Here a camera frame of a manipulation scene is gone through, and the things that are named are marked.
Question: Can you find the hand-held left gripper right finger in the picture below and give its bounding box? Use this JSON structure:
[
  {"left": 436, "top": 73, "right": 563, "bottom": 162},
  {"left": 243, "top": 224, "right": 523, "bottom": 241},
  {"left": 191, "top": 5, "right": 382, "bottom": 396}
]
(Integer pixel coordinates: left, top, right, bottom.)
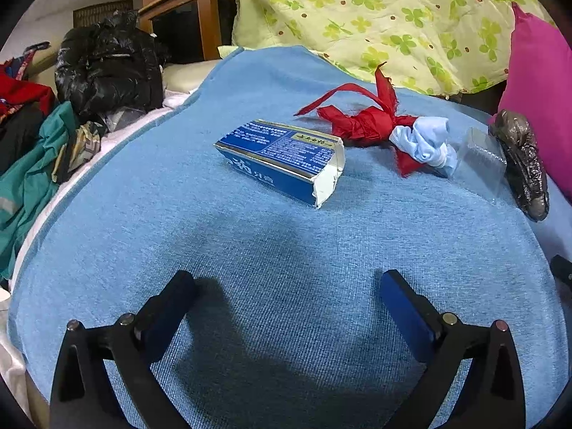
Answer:
[{"left": 380, "top": 269, "right": 526, "bottom": 429}]

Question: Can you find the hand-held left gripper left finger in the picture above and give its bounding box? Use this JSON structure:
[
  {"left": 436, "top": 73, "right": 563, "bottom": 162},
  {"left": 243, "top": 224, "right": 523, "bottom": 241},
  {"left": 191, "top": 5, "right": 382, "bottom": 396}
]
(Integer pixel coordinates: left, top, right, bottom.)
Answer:
[{"left": 49, "top": 270, "right": 197, "bottom": 429}]

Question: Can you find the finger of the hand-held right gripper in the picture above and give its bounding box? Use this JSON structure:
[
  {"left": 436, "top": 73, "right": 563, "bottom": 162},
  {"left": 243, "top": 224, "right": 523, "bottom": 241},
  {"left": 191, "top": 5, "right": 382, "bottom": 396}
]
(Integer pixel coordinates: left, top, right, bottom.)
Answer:
[{"left": 551, "top": 255, "right": 572, "bottom": 287}]

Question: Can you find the clear plastic blister tray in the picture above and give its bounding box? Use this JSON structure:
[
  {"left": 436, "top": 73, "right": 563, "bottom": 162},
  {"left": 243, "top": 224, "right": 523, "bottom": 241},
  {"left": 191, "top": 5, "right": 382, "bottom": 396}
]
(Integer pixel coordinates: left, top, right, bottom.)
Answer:
[{"left": 456, "top": 126, "right": 508, "bottom": 204}]

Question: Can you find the red cloth strip bundle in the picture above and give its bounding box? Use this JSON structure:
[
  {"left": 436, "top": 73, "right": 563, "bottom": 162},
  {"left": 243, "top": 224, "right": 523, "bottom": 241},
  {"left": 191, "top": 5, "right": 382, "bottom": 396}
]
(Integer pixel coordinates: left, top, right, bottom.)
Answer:
[{"left": 295, "top": 63, "right": 421, "bottom": 178}]

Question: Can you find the blue blanket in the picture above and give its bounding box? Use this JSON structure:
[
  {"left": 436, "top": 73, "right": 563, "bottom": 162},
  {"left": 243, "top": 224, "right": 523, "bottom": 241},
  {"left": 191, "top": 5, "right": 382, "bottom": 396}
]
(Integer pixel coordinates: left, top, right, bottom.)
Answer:
[{"left": 8, "top": 45, "right": 566, "bottom": 429}]

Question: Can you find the crumpled dark plastic bag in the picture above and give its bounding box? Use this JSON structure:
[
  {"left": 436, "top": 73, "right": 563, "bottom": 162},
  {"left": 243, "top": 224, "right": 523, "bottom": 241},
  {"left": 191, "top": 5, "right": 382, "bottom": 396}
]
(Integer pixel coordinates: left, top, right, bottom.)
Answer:
[{"left": 488, "top": 108, "right": 550, "bottom": 222}]

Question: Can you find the light blue cloth wad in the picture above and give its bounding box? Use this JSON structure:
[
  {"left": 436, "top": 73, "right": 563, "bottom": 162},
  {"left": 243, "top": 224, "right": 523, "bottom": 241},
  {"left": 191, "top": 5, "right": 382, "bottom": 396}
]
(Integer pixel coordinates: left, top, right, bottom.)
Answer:
[{"left": 389, "top": 116, "right": 459, "bottom": 178}]

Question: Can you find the blue toothpaste box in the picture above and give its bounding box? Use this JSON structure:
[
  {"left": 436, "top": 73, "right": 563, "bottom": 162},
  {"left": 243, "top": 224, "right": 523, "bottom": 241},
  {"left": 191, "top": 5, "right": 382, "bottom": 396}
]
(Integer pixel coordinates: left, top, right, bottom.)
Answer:
[{"left": 213, "top": 119, "right": 346, "bottom": 209}]

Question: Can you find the striped cloth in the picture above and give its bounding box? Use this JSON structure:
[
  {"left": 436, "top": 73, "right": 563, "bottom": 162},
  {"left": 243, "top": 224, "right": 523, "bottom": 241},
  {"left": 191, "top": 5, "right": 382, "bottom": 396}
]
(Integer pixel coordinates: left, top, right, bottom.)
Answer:
[{"left": 51, "top": 120, "right": 108, "bottom": 184}]

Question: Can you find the pale bed sheet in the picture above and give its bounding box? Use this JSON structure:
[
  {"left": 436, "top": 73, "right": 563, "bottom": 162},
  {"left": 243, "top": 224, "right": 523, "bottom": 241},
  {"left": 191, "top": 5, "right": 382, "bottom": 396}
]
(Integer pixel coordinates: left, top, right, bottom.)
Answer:
[{"left": 0, "top": 89, "right": 197, "bottom": 425}]

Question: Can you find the teal garment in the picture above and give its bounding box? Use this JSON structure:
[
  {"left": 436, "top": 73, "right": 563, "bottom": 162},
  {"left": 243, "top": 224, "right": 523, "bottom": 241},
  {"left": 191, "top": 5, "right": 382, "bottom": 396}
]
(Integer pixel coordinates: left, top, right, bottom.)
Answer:
[{"left": 0, "top": 100, "right": 85, "bottom": 278}]

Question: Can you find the magenta pillow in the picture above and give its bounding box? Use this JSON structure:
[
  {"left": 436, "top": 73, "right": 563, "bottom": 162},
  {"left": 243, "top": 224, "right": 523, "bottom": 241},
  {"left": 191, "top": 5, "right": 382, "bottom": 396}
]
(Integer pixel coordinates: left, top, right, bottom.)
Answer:
[{"left": 489, "top": 2, "right": 572, "bottom": 202}]

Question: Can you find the beige cushion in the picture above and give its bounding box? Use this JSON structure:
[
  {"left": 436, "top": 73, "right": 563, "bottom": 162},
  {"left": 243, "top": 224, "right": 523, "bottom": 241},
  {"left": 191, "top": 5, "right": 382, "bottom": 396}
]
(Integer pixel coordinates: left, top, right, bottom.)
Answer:
[{"left": 161, "top": 60, "right": 224, "bottom": 94}]

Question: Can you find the black puffer jacket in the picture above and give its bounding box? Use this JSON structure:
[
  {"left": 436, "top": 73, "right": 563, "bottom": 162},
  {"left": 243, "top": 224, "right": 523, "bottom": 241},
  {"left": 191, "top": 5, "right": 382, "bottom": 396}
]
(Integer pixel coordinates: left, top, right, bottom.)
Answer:
[{"left": 54, "top": 11, "right": 168, "bottom": 121}]

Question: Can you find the red garment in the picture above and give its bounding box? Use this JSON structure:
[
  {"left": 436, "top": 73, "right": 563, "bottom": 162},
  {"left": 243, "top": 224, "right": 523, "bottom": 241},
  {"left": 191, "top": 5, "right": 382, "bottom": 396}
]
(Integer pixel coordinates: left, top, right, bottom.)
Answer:
[{"left": 0, "top": 60, "right": 56, "bottom": 121}]

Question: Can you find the clover print quilt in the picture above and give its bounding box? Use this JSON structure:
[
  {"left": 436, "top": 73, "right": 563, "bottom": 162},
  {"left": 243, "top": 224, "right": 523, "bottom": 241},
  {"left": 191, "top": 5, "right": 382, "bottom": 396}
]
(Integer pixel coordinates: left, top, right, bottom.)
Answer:
[{"left": 230, "top": 0, "right": 559, "bottom": 97}]

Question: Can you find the wooden cabinet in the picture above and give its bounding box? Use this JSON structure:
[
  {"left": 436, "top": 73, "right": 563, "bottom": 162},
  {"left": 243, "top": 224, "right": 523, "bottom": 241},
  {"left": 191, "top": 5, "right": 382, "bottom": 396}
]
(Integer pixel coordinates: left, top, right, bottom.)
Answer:
[{"left": 138, "top": 0, "right": 237, "bottom": 64}]

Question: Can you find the woven rattan panel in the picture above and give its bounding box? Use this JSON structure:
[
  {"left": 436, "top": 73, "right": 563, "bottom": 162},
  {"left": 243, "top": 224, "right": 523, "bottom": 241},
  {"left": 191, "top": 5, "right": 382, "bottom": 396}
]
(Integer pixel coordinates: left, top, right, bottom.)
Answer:
[{"left": 73, "top": 4, "right": 135, "bottom": 32}]

